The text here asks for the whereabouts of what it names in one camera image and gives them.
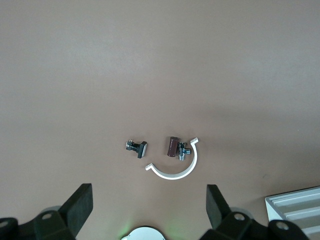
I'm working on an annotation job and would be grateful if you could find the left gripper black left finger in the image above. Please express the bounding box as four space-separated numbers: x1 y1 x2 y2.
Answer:
0 183 94 240

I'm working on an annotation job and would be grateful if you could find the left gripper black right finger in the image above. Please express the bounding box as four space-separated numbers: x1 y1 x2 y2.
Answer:
199 184 311 240

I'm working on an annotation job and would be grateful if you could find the white drawer cabinet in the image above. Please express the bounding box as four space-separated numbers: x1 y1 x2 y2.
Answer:
264 186 320 236

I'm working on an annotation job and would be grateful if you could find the white curved pipe clamp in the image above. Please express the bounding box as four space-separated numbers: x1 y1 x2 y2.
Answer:
144 136 201 180

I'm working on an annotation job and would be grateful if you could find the chrome valve fitting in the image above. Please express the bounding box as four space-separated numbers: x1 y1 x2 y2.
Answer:
176 141 192 161

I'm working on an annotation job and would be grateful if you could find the brown cylindrical capacitor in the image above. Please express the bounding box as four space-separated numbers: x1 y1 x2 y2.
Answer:
166 136 181 158

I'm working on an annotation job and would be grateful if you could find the small black clip part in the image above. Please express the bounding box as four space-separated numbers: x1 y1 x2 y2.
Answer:
124 140 148 160

